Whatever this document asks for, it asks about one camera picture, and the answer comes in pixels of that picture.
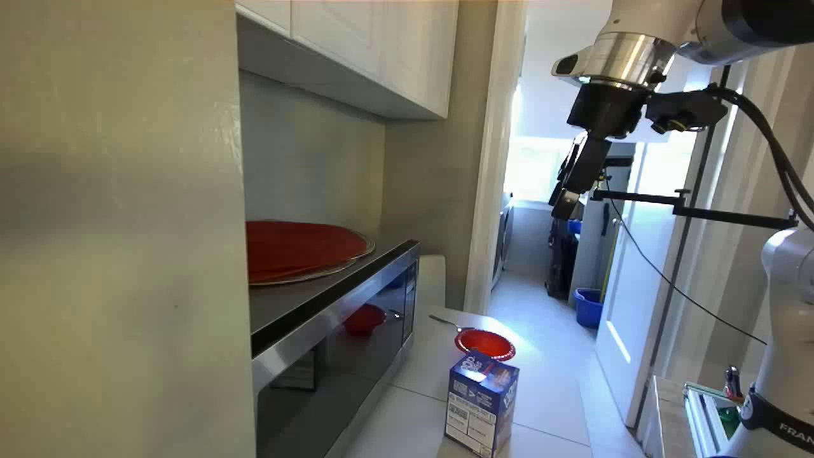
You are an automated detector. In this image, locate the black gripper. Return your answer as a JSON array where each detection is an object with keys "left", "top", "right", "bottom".
[{"left": 563, "top": 81, "right": 650, "bottom": 198}]

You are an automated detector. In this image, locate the small orange bowl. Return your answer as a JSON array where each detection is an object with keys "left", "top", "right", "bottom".
[{"left": 452, "top": 325, "right": 519, "bottom": 365}]

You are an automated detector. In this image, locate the robot base table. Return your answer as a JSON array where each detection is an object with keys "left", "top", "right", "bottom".
[{"left": 680, "top": 379, "right": 750, "bottom": 458}]

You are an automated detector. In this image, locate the large orange plate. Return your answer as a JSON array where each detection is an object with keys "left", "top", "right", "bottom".
[{"left": 244, "top": 218, "right": 376, "bottom": 291}]

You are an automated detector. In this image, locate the stainless steel microwave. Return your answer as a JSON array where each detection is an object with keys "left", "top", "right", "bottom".
[{"left": 248, "top": 236, "right": 422, "bottom": 458}]

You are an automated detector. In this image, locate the white door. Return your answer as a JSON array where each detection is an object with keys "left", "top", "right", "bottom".
[{"left": 594, "top": 138, "right": 709, "bottom": 430}]

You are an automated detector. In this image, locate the blue bucket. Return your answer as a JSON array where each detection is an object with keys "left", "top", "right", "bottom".
[{"left": 573, "top": 287, "right": 606, "bottom": 332}]

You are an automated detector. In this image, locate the white upper cabinet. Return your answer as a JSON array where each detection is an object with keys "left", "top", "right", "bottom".
[{"left": 234, "top": 0, "right": 463, "bottom": 123}]

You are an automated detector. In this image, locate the blue and white carton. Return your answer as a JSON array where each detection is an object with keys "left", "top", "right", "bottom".
[{"left": 442, "top": 352, "right": 521, "bottom": 458}]

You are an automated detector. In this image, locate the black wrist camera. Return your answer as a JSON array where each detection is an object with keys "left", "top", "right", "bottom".
[{"left": 646, "top": 87, "right": 732, "bottom": 134}]

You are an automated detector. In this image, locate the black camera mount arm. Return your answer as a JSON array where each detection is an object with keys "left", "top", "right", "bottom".
[{"left": 589, "top": 185, "right": 801, "bottom": 232}]

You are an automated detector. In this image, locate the thin black hanging cable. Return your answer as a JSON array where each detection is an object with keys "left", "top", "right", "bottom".
[{"left": 604, "top": 197, "right": 772, "bottom": 349}]

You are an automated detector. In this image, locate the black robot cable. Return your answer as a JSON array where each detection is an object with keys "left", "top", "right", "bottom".
[{"left": 714, "top": 81, "right": 814, "bottom": 235}]

